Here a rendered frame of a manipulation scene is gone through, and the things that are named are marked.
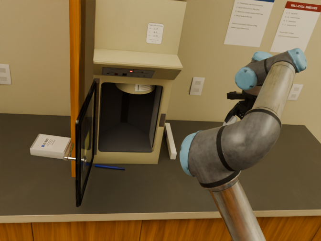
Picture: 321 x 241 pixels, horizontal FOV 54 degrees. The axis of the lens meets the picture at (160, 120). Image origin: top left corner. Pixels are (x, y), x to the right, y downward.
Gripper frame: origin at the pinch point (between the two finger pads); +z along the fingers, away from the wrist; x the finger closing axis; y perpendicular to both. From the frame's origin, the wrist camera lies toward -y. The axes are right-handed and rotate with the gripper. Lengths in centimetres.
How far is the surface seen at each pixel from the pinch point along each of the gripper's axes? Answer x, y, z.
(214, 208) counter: -11.0, 13.2, 30.2
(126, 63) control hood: -45, -16, -26
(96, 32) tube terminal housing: -52, -30, -33
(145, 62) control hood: -37.9, -15.4, -26.7
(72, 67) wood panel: -62, -24, -22
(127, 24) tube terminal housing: -41, -27, -36
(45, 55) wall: -62, -79, -3
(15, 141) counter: -82, -57, 31
